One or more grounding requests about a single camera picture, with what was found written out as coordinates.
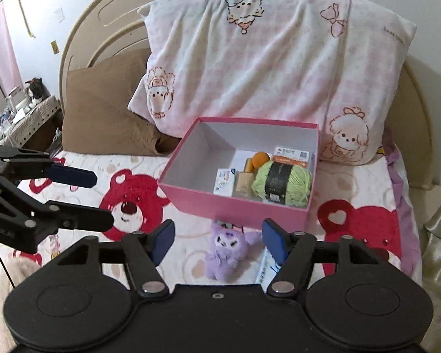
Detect pink cardboard box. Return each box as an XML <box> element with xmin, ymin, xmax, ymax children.
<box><xmin>157</xmin><ymin>116</ymin><xmax>320</xmax><ymax>231</ymax></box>

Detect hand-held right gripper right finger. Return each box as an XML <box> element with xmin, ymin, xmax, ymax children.
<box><xmin>262</xmin><ymin>219</ymin><xmax>377</xmax><ymax>297</ymax></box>

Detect thin black cable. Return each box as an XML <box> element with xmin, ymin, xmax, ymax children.
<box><xmin>0</xmin><ymin>248</ymin><xmax>16</xmax><ymax>289</ymax></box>

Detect purple plush toy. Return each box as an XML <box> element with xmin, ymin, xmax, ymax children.
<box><xmin>205</xmin><ymin>221</ymin><xmax>263</xmax><ymax>282</ymax></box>

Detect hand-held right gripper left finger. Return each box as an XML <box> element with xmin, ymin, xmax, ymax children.
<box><xmin>57</xmin><ymin>220</ymin><xmax>176</xmax><ymax>298</ymax></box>

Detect pink curtain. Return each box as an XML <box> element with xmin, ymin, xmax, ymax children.
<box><xmin>0</xmin><ymin>3</ymin><xmax>23</xmax><ymax>97</ymax></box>

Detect beige cosmetic bottle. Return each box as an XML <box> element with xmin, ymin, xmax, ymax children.
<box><xmin>232</xmin><ymin>158</ymin><xmax>256</xmax><ymax>199</ymax></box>

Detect green yarn ball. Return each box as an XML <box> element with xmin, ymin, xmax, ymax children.
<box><xmin>250</xmin><ymin>160</ymin><xmax>314</xmax><ymax>207</ymax></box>

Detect pink cartoon print pillow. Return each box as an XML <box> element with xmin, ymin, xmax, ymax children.
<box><xmin>127</xmin><ymin>0</ymin><xmax>418</xmax><ymax>167</ymax></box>

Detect beige fuzzy cloth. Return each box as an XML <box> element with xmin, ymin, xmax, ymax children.
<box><xmin>0</xmin><ymin>257</ymin><xmax>43</xmax><ymax>304</ymax></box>

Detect white and orange packet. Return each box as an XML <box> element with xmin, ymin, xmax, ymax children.
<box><xmin>272</xmin><ymin>146</ymin><xmax>315</xmax><ymax>170</ymax></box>

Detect wooden nightstand with lace cloth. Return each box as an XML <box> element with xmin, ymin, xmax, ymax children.
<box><xmin>0</xmin><ymin>95</ymin><xmax>65</xmax><ymax>152</ymax></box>

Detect small white box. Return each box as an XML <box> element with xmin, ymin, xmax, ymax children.
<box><xmin>213</xmin><ymin>168</ymin><xmax>240</xmax><ymax>197</ymax></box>

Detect white flat packet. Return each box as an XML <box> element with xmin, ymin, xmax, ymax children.
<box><xmin>255</xmin><ymin>246</ymin><xmax>284</xmax><ymax>292</ymax></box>

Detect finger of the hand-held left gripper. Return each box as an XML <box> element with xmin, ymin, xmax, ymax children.
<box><xmin>0</xmin><ymin>145</ymin><xmax>98</xmax><ymax>188</ymax></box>
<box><xmin>0</xmin><ymin>174</ymin><xmax>114</xmax><ymax>254</ymax></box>

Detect black and white plush toy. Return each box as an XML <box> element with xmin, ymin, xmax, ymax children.
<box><xmin>24</xmin><ymin>77</ymin><xmax>51</xmax><ymax>110</ymax></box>

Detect brown pillow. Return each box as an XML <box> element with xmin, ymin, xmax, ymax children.
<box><xmin>61</xmin><ymin>48</ymin><xmax>183</xmax><ymax>157</ymax></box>

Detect purple ruffled cloth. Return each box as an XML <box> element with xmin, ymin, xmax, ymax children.
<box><xmin>380</xmin><ymin>128</ymin><xmax>424</xmax><ymax>277</ymax></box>

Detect orange ball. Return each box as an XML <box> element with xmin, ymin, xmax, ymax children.
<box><xmin>252</xmin><ymin>151</ymin><xmax>273</xmax><ymax>170</ymax></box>

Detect beige bed headboard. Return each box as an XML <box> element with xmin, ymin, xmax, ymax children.
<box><xmin>58</xmin><ymin>0</ymin><xmax>441</xmax><ymax>192</ymax></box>

